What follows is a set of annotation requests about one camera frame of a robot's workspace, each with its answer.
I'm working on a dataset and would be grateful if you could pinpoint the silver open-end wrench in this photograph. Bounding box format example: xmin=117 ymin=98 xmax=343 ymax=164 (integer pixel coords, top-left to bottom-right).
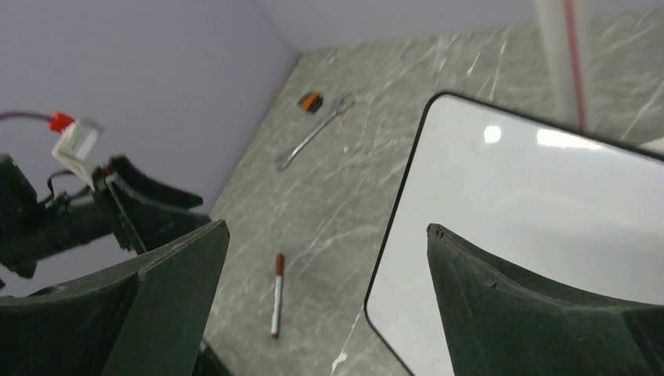
xmin=275 ymin=92 xmax=355 ymax=172

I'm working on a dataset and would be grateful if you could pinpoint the orange black small block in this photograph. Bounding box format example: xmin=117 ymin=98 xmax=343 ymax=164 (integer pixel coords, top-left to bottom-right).
xmin=298 ymin=91 xmax=323 ymax=114

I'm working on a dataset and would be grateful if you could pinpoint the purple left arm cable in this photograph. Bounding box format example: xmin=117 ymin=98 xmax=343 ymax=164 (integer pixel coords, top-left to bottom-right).
xmin=0 ymin=110 xmax=55 ymax=125

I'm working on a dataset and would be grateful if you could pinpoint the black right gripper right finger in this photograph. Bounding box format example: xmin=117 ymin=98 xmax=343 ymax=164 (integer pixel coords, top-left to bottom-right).
xmin=427 ymin=223 xmax=663 ymax=375

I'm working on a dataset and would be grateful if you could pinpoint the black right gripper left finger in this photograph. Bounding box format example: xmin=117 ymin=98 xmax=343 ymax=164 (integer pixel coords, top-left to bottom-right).
xmin=1 ymin=220 xmax=230 ymax=375

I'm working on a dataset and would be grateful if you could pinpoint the white framed whiteboard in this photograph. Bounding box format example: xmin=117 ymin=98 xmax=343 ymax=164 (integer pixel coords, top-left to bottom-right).
xmin=364 ymin=92 xmax=663 ymax=375

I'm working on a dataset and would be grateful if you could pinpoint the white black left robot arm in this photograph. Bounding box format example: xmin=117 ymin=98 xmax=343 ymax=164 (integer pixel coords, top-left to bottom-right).
xmin=1 ymin=154 xmax=211 ymax=278

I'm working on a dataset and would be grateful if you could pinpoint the white PVC pipe frame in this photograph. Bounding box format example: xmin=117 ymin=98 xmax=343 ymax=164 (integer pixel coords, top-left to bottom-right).
xmin=533 ymin=0 xmax=594 ymax=132

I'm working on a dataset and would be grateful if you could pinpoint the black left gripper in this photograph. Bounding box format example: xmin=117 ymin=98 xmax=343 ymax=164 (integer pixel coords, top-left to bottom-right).
xmin=92 ymin=155 xmax=211 ymax=255

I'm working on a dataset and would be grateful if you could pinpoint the white marker pen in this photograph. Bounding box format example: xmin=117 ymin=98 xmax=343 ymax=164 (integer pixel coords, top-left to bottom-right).
xmin=270 ymin=253 xmax=285 ymax=339

